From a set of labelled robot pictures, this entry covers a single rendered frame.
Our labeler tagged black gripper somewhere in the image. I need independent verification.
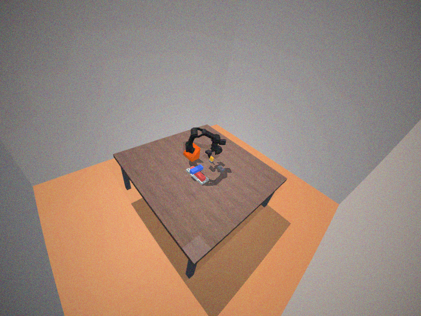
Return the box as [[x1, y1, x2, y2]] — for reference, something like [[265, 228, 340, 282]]
[[205, 144, 222, 158]]

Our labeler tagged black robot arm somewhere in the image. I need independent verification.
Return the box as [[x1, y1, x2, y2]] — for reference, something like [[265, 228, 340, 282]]
[[185, 127, 226, 154]]

